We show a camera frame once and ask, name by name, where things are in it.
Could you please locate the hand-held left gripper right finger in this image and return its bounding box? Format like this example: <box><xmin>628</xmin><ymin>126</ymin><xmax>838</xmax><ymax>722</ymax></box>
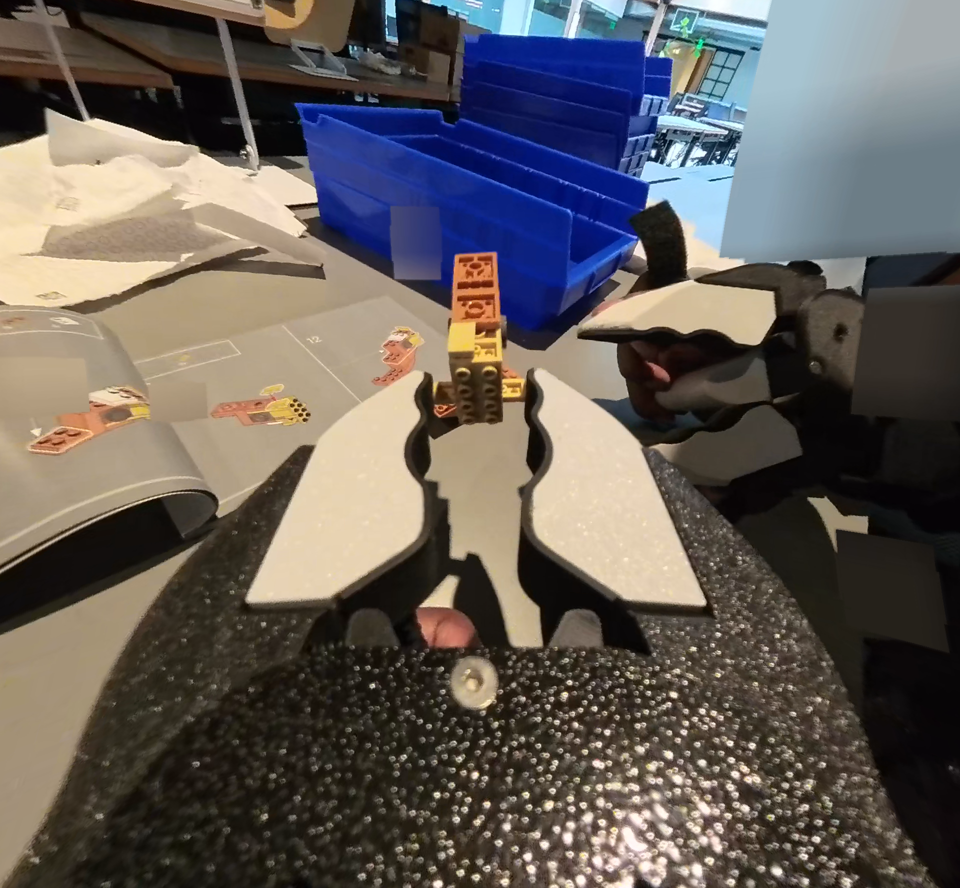
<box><xmin>523</xmin><ymin>366</ymin><xmax>711</xmax><ymax>613</ymax></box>

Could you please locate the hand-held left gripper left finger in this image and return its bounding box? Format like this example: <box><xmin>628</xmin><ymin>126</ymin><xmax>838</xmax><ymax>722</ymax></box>
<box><xmin>246</xmin><ymin>370</ymin><xmax>444</xmax><ymax>613</ymax></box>

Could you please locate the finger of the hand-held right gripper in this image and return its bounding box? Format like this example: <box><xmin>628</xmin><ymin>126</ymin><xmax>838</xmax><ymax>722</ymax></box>
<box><xmin>648</xmin><ymin>394</ymin><xmax>805</xmax><ymax>468</ymax></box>
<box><xmin>576</xmin><ymin>276</ymin><xmax>779</xmax><ymax>360</ymax></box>

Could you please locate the tan and orange brick assembly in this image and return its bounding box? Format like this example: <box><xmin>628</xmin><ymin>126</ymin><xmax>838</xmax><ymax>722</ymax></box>
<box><xmin>433</xmin><ymin>251</ymin><xmax>528</xmax><ymax>429</ymax></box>

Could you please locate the long blue plastic bin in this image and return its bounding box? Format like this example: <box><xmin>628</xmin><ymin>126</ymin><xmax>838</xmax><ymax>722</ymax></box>
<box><xmin>294</xmin><ymin>102</ymin><xmax>652</xmax><ymax>338</ymax></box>

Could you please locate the grey desk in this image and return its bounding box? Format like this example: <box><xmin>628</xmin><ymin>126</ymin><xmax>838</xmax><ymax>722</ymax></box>
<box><xmin>0</xmin><ymin>145</ymin><xmax>960</xmax><ymax>888</ymax></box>

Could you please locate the person's right hand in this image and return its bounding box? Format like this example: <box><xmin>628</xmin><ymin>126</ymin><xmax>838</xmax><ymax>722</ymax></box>
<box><xmin>616</xmin><ymin>339</ymin><xmax>678</xmax><ymax>426</ymax></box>

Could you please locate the stack of blue storage bins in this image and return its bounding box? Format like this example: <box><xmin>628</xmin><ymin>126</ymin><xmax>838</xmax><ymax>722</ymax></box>
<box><xmin>459</xmin><ymin>31</ymin><xmax>676</xmax><ymax>180</ymax></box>

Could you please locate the grey building instruction booklet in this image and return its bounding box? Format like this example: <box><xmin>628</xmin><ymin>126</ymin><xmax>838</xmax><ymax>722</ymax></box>
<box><xmin>0</xmin><ymin>294</ymin><xmax>432</xmax><ymax>578</ymax></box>

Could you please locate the white crumpled plastic bag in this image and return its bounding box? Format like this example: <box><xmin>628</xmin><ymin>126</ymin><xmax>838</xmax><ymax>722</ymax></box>
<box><xmin>0</xmin><ymin>106</ymin><xmax>327</xmax><ymax>306</ymax></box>

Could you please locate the black monitor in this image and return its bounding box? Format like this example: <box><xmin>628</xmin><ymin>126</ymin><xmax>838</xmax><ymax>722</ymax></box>
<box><xmin>343</xmin><ymin>0</ymin><xmax>388</xmax><ymax>53</ymax></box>

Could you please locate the long wooden table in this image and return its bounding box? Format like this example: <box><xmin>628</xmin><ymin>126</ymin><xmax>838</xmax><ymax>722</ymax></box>
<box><xmin>0</xmin><ymin>0</ymin><xmax>462</xmax><ymax>105</ymax></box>

